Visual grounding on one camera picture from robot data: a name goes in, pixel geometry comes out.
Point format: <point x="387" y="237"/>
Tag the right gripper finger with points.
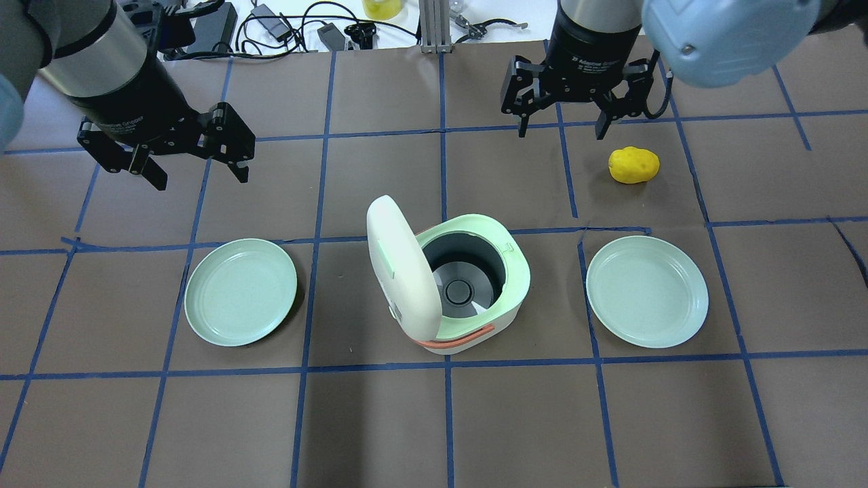
<point x="639" y="76"/>
<point x="523" y="93"/>

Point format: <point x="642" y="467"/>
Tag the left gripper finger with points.
<point x="113" y="158"/>
<point x="221" y="135"/>

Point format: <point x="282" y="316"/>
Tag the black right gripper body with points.
<point x="591" y="53"/>

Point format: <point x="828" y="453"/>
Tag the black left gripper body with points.
<point x="133" y="93"/>

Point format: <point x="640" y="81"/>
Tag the white rice cooker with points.
<point x="452" y="286"/>

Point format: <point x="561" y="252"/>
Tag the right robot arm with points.
<point x="709" y="43"/>

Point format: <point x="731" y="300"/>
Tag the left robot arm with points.
<point x="102" y="56"/>

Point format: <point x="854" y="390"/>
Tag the yellow lemon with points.
<point x="633" y="165"/>

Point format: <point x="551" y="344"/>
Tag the black power adapter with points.
<point x="214" y="31"/>

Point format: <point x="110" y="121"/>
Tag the green plate far from lemon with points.
<point x="240" y="292"/>

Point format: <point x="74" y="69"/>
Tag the green plate near lemon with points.
<point x="647" y="292"/>

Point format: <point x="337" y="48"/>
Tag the aluminium frame post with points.
<point x="434" y="23"/>

